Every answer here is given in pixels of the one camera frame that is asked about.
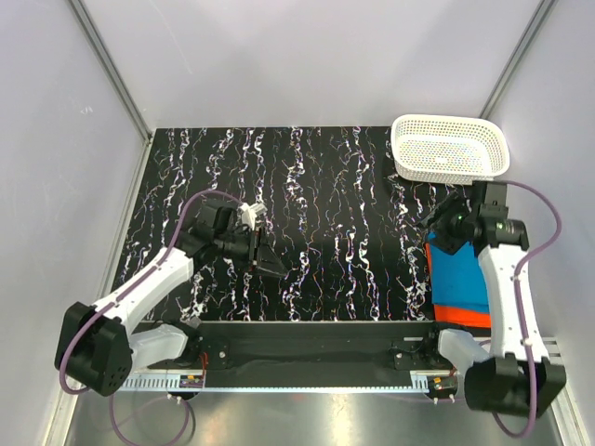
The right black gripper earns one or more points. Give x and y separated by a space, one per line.
452 203

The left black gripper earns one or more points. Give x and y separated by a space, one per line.
259 248

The blue t shirt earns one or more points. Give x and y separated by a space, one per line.
457 280

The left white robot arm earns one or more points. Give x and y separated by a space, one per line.
135 302

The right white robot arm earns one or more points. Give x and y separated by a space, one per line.
478 259

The white plastic basket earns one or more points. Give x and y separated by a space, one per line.
448 149

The folded orange t shirt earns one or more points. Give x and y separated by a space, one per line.
460 316

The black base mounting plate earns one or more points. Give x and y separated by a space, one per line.
269 354

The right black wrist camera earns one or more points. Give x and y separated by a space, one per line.
488 200

